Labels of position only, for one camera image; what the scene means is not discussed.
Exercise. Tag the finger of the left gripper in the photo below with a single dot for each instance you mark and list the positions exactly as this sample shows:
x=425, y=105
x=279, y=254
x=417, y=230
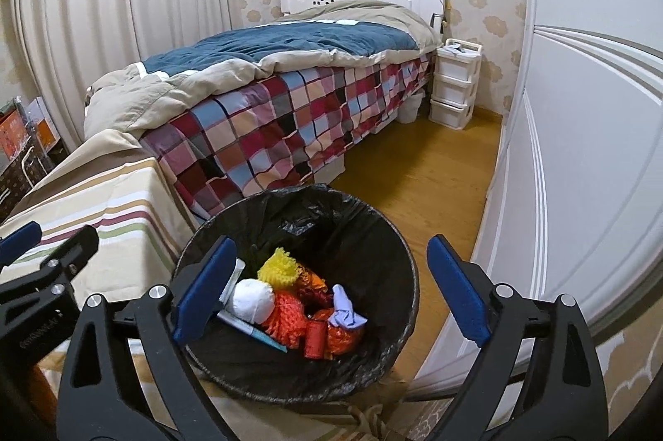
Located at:
x=19, y=242
x=71, y=257

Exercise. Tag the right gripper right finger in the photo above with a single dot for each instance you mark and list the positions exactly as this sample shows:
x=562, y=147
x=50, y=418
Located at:
x=563, y=395

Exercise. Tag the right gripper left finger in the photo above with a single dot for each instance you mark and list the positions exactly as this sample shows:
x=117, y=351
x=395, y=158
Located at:
x=100, y=396

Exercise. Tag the white paper ball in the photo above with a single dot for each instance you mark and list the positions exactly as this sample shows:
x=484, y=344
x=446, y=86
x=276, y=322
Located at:
x=251, y=300

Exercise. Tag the white tube dark cap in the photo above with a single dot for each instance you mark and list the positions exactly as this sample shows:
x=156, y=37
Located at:
x=232, y=281

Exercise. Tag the orange foam net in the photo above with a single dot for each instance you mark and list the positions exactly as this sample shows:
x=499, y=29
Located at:
x=287, y=324

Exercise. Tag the yellow foam net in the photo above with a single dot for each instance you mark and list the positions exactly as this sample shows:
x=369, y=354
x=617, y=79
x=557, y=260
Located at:
x=280, y=271

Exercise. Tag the red bottle black cap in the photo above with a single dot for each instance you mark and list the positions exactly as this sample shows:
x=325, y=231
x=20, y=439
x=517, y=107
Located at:
x=316, y=340

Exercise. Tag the orange wrapper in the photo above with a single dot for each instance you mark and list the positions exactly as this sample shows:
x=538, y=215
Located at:
x=312, y=290

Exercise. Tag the red plastic bag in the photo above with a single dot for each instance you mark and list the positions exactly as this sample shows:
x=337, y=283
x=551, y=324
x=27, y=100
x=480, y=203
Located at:
x=339, y=341

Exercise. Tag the black trash bin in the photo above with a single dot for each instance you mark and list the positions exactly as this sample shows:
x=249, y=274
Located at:
x=342, y=240

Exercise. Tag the dark wicker basket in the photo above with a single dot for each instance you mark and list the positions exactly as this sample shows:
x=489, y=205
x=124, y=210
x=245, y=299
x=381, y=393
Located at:
x=20, y=176

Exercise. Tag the striped bed sheet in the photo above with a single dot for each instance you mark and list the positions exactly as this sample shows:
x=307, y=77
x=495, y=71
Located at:
x=114, y=185

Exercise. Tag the cardboard box with labels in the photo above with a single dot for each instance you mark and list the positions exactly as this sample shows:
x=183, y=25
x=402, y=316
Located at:
x=13, y=132

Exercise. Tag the orange white box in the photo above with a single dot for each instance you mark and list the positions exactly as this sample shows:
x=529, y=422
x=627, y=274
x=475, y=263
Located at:
x=45, y=129

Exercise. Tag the white wardrobe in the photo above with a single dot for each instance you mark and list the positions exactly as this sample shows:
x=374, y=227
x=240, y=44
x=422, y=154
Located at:
x=575, y=205

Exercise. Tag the plaid bed sheet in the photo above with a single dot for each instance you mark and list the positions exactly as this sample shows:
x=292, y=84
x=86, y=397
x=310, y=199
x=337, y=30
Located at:
x=277, y=132

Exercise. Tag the white drawer unit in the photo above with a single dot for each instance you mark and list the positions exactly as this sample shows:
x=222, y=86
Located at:
x=455, y=83

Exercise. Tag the beige blue duvet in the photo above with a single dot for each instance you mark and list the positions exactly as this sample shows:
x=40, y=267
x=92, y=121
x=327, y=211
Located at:
x=355, y=33

